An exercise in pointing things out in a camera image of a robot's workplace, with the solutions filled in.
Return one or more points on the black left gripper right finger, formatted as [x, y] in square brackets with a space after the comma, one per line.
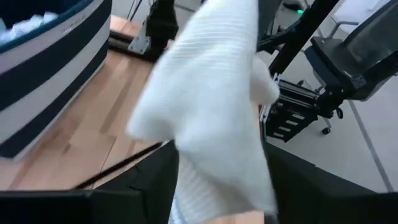
[326, 202]

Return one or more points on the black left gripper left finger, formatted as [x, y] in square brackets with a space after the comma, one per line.
[93, 208]

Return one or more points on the large white sock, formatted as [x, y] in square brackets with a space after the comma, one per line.
[205, 109]

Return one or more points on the light blue cloth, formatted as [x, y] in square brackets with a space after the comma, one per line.
[25, 28]

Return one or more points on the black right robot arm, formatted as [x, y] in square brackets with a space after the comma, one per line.
[163, 28]

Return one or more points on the black box with white labels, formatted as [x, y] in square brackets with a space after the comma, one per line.
[289, 109]

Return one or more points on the black office chair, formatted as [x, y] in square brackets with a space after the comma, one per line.
[357, 53]

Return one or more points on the navy striped fabric bin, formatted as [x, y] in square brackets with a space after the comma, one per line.
[46, 62]

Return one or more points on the black metal table frame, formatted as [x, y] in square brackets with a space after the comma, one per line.
[298, 37]

